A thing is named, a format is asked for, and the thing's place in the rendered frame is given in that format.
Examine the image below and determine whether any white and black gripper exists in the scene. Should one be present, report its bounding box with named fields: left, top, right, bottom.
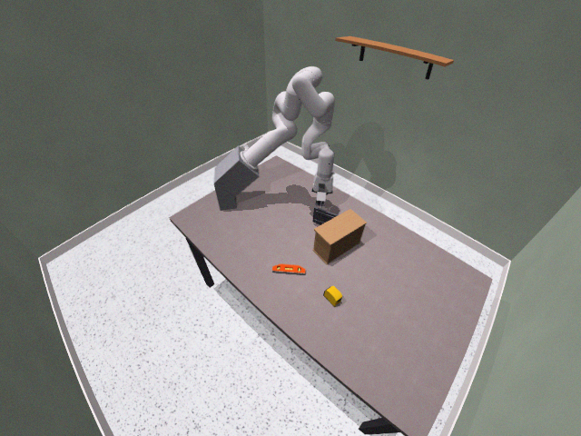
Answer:
left=312, top=173, right=333, bottom=195

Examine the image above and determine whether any orange and grey bar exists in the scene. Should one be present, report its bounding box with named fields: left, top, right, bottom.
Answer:
left=272, top=264, right=305, bottom=275

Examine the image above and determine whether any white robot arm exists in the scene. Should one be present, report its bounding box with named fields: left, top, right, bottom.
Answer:
left=241, top=66, right=335, bottom=179

